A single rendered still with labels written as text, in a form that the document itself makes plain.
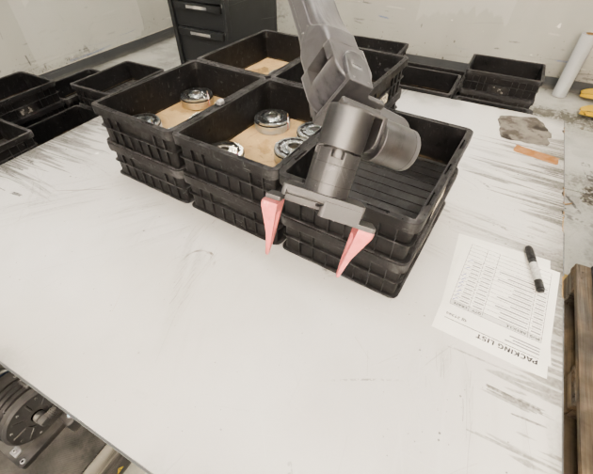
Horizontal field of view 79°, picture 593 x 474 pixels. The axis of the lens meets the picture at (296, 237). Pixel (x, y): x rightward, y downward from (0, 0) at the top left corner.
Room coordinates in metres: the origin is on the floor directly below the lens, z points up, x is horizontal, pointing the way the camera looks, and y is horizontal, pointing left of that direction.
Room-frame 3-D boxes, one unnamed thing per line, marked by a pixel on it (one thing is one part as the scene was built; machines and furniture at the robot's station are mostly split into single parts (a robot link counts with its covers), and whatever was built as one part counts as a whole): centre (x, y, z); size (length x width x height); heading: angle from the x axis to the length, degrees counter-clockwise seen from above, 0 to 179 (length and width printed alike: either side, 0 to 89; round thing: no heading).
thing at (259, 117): (0.98, 0.07, 0.86); 0.10 x 0.10 x 0.01
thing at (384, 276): (0.69, -0.19, 0.76); 0.40 x 0.30 x 0.12; 148
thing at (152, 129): (1.01, 0.32, 0.92); 0.40 x 0.30 x 0.02; 148
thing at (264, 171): (0.85, 0.06, 0.92); 0.40 x 0.30 x 0.02; 148
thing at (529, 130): (1.22, -0.83, 0.71); 0.22 x 0.19 x 0.01; 152
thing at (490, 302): (0.47, -0.45, 0.70); 0.33 x 0.23 x 0.01; 152
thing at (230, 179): (0.85, 0.06, 0.87); 0.40 x 0.30 x 0.11; 148
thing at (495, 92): (2.15, -1.20, 0.37); 0.40 x 0.30 x 0.45; 62
